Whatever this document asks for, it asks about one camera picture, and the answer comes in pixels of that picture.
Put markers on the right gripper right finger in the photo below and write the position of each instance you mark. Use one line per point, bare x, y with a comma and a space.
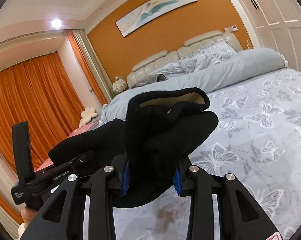
221, 207

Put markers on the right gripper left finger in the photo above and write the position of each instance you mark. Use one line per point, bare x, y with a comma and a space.
62, 215

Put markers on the black pants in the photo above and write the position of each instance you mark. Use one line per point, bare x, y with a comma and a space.
160, 128

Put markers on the left hand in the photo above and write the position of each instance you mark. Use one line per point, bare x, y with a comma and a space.
28, 214

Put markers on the pink bench cushion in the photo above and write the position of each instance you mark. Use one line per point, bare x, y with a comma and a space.
77, 133

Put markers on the butterfly print grey bedsheet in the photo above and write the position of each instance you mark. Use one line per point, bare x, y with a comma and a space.
258, 139

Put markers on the white flower plush cushion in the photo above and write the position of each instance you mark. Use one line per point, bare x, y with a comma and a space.
87, 115

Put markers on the white flower bedside lamp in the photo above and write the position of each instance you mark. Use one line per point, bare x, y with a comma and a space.
120, 85

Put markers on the narrow orange curtain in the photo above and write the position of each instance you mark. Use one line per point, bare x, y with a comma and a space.
85, 67

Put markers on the grey folded duvet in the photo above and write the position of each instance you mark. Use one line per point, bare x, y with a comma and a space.
242, 66

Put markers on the beige padded headboard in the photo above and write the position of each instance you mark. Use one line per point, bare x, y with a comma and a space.
155, 61

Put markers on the dark grey rolled blanket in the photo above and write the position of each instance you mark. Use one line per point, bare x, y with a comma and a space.
149, 79

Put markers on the round ceiling light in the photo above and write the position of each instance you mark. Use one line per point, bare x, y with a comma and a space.
56, 23

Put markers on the grey butterfly pillow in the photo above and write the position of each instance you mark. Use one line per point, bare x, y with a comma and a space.
207, 56

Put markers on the white wardrobe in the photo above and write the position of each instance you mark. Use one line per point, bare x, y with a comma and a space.
274, 24

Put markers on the wall switch panel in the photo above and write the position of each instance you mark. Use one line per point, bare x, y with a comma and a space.
231, 29

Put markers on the framed feather wall painting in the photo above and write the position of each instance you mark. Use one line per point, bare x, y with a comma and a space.
147, 12

